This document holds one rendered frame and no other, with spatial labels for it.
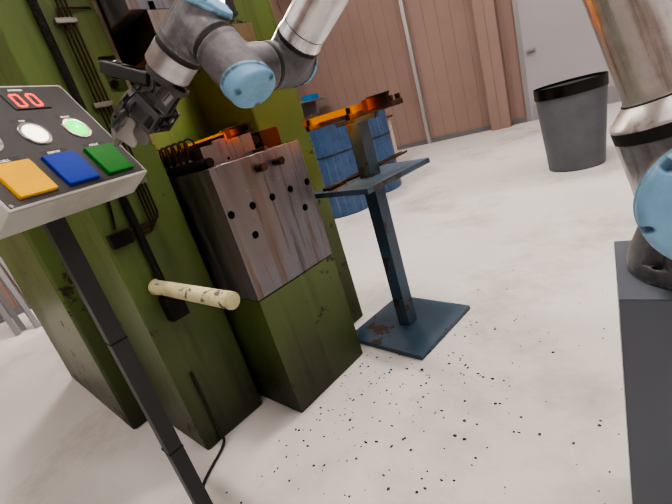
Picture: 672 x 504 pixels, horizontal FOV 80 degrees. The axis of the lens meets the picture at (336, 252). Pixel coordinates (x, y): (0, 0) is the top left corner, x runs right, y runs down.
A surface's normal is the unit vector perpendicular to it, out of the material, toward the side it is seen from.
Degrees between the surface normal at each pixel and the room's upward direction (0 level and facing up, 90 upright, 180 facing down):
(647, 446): 90
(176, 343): 90
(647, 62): 96
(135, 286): 90
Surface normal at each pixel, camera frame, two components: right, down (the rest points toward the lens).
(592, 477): -0.28, -0.91
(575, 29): -0.49, 0.41
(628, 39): -0.84, 0.48
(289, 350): 0.72, 0.02
